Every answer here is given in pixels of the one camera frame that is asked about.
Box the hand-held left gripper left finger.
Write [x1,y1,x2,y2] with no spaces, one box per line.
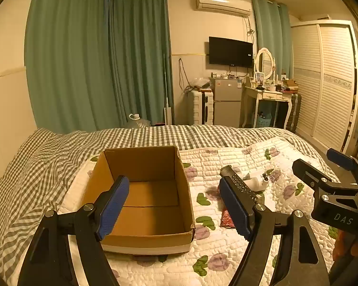
[18,175,130,286]

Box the dark striped suitcase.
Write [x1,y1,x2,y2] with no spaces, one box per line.
[286,93,303,132]

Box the narrow green curtain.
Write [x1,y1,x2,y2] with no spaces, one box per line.
[251,0,293,81]

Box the silver small fridge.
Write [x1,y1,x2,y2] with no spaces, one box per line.
[210,77,245,128]

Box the white dressing table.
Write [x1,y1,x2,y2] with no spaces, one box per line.
[240,79,299,130]

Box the white air conditioner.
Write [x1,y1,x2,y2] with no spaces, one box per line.
[195,0,253,17]

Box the white plastic drawer cabinet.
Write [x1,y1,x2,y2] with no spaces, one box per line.
[187,89,214,125]

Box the white mop pole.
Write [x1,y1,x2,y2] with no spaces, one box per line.
[163,54,174,126]

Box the small white bottle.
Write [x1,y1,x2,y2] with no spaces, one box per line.
[244,173,270,192]

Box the white floral quilt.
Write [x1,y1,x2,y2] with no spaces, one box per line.
[58,137,340,286]

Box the black remote control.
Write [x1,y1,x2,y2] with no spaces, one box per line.
[220,165,264,207]

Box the black wall cable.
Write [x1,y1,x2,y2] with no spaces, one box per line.
[178,58,192,92]

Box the person's right hand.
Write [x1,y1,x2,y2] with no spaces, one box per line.
[332,231,357,264]

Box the red patterned packet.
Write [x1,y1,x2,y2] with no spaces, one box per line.
[220,209,236,229]

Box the clear plastic bag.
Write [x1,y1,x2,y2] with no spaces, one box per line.
[192,77,211,90]

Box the wide green curtain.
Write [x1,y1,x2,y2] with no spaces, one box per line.
[24,0,114,134]

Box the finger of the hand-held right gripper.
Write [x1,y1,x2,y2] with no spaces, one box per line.
[292,159,345,199]
[326,148,358,185]

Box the black wall television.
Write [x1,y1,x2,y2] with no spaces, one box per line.
[208,36,254,69]

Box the white oval mirror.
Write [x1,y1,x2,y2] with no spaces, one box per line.
[254,48,277,81]

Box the clear water jug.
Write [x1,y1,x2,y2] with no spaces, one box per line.
[127,113,152,129]

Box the white louvred wardrobe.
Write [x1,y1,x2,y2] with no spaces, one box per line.
[289,19,358,155]

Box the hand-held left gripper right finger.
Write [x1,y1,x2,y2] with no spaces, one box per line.
[219,176,330,286]

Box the floral quilted bedspread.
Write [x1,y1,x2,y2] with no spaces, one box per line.
[0,124,332,275]

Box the air conditioner cable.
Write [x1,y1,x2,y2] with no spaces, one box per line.
[244,15,256,44]

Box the blue plastic basket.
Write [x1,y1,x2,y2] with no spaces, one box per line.
[254,114,277,129]

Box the brown cardboard box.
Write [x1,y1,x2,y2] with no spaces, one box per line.
[83,145,195,255]

